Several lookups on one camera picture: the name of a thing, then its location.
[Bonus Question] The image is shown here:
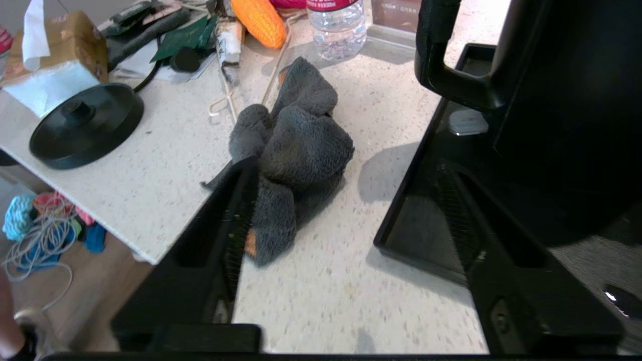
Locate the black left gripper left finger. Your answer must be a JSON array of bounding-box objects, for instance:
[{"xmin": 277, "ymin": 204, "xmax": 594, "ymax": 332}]
[{"xmin": 111, "ymin": 155, "xmax": 261, "ymax": 351}]

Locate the red label water bottle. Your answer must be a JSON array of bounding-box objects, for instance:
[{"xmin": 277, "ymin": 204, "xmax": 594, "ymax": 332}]
[{"xmin": 306, "ymin": 0, "xmax": 368, "ymax": 62}]

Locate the beige wire hook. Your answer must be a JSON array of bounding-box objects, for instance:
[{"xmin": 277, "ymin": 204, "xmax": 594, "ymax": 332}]
[{"xmin": 208, "ymin": 15, "xmax": 296, "ymax": 123}]

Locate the brown tissue pack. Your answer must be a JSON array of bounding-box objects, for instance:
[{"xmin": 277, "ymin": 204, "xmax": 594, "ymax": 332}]
[{"xmin": 0, "ymin": 0, "xmax": 109, "ymax": 118}]

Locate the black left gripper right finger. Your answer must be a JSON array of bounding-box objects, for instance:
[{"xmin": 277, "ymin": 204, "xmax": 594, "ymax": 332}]
[{"xmin": 436, "ymin": 160, "xmax": 625, "ymax": 354}]

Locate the cyan knitted ball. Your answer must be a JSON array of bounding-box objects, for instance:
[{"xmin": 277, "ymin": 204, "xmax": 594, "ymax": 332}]
[{"xmin": 3, "ymin": 195, "xmax": 36, "ymax": 241}]

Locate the black electric kettle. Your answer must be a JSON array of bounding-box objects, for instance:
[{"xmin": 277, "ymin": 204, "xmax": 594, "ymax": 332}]
[{"xmin": 414, "ymin": 0, "xmax": 642, "ymax": 246}]

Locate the dark grey pouch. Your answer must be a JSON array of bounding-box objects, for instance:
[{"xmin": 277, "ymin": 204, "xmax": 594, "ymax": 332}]
[{"xmin": 100, "ymin": 0, "xmax": 191, "ymax": 71}]

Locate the black round kettle base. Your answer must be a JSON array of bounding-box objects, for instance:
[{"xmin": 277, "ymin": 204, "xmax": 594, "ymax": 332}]
[{"xmin": 29, "ymin": 83, "xmax": 145, "ymax": 170}]

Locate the white tube packet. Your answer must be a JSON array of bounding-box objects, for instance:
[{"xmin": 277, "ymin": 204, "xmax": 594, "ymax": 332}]
[{"xmin": 216, "ymin": 18, "xmax": 246, "ymax": 83}]

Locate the black rectangular serving tray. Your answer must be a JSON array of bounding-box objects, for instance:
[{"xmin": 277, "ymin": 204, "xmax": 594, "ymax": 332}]
[{"xmin": 374, "ymin": 43, "xmax": 642, "ymax": 321}]

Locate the black kettle base cord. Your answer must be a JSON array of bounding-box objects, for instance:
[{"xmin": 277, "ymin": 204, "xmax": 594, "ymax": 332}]
[{"xmin": 133, "ymin": 48, "xmax": 201, "ymax": 93}]

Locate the blue cloth item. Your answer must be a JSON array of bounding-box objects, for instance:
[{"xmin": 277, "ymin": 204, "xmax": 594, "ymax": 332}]
[{"xmin": 83, "ymin": 223, "xmax": 107, "ymax": 254}]

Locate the dark grey cloth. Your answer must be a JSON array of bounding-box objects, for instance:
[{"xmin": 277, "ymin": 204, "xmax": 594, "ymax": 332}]
[{"xmin": 201, "ymin": 56, "xmax": 356, "ymax": 267}]

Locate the orange corn toy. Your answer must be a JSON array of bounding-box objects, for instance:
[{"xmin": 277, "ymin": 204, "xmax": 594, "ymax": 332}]
[{"xmin": 231, "ymin": 0, "xmax": 287, "ymax": 49}]

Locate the white coiled rope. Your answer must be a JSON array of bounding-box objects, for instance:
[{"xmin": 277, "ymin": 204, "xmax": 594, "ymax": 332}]
[{"xmin": 0, "ymin": 201, "xmax": 76, "ymax": 311}]

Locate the pink acrylic wifi sign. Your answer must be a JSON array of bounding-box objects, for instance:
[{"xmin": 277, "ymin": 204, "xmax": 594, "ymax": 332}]
[{"xmin": 369, "ymin": 0, "xmax": 424, "ymax": 48}]

